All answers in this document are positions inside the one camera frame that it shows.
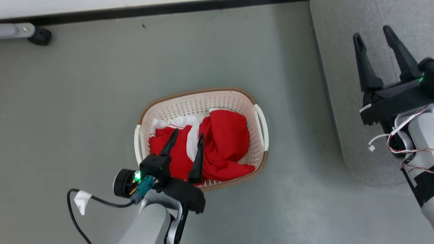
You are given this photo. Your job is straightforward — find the red white thin wires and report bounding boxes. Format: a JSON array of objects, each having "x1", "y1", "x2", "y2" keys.
[{"x1": 368, "y1": 105, "x2": 434, "y2": 174}]

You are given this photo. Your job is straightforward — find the grey fabric sofa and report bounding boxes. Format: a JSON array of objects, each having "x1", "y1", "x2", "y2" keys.
[{"x1": 309, "y1": 0, "x2": 434, "y2": 187}]

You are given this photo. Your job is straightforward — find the white paper cable tag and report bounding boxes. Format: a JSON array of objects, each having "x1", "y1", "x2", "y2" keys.
[{"x1": 74, "y1": 190, "x2": 92, "y2": 216}]

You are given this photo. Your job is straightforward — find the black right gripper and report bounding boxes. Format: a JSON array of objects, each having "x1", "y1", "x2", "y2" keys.
[{"x1": 352, "y1": 25, "x2": 434, "y2": 126}]

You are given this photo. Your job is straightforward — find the red and white garment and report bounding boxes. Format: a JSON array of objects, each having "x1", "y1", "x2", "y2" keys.
[{"x1": 186, "y1": 108, "x2": 256, "y2": 182}]

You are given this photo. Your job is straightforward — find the grey metal frame leg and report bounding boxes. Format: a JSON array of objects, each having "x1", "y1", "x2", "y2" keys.
[{"x1": 0, "y1": 23, "x2": 36, "y2": 40}]

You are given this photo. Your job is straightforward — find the black baseboard strip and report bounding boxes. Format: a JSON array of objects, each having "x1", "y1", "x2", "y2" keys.
[{"x1": 0, "y1": 0, "x2": 310, "y2": 25}]

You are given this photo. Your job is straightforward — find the cream perforated laundry basket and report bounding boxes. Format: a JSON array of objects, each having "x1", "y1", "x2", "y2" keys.
[{"x1": 134, "y1": 87, "x2": 270, "y2": 192}]

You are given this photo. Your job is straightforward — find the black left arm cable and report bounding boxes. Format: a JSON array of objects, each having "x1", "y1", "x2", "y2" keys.
[{"x1": 66, "y1": 188, "x2": 136, "y2": 244}]

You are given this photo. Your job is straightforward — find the black rubber foot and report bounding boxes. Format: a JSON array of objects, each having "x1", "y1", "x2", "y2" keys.
[{"x1": 27, "y1": 27, "x2": 53, "y2": 46}]

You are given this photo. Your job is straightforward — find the teal left cable connector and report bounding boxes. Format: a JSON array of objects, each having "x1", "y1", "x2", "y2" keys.
[{"x1": 130, "y1": 175, "x2": 155, "y2": 205}]

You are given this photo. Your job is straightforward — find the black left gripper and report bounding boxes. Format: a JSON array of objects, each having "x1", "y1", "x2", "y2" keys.
[{"x1": 158, "y1": 128, "x2": 206, "y2": 215}]

